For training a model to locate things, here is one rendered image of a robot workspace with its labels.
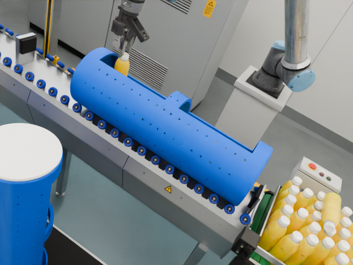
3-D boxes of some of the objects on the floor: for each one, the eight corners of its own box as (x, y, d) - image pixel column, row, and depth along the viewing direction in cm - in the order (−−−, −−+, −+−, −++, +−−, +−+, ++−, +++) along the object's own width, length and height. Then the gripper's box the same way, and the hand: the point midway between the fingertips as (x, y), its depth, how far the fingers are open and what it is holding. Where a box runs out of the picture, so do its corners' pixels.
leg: (60, 189, 229) (70, 123, 191) (66, 194, 228) (77, 128, 189) (53, 194, 224) (62, 127, 186) (60, 199, 223) (70, 132, 185)
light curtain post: (42, 139, 258) (63, -117, 154) (47, 143, 257) (73, -112, 153) (35, 143, 253) (54, -119, 150) (41, 146, 252) (64, -114, 148)
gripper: (128, 1, 137) (118, 46, 151) (112, 6, 129) (103, 52, 142) (145, 10, 136) (134, 54, 149) (130, 16, 127) (118, 62, 140)
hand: (124, 54), depth 144 cm, fingers closed on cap, 4 cm apart
